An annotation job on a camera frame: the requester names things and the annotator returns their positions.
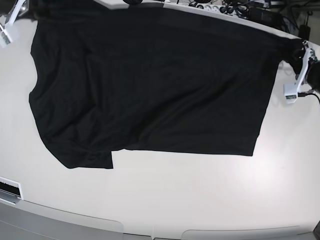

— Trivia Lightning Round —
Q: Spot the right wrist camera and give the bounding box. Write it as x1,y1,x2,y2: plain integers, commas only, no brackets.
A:
0,24,13,48

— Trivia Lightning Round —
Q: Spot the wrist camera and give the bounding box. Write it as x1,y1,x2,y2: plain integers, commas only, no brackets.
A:
283,83,298,104
0,24,13,48

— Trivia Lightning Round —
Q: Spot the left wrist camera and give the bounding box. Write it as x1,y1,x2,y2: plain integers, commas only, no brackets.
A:
283,83,298,104

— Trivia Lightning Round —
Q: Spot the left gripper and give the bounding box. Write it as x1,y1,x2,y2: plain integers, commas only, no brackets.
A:
295,40,320,92

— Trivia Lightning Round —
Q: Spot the white power strip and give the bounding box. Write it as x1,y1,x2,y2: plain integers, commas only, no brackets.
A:
189,2,241,13

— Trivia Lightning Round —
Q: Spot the black t-shirt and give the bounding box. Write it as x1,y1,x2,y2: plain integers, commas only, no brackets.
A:
29,0,303,169

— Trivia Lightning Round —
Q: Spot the small black adapter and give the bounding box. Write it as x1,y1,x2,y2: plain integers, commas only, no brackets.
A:
298,24,311,41

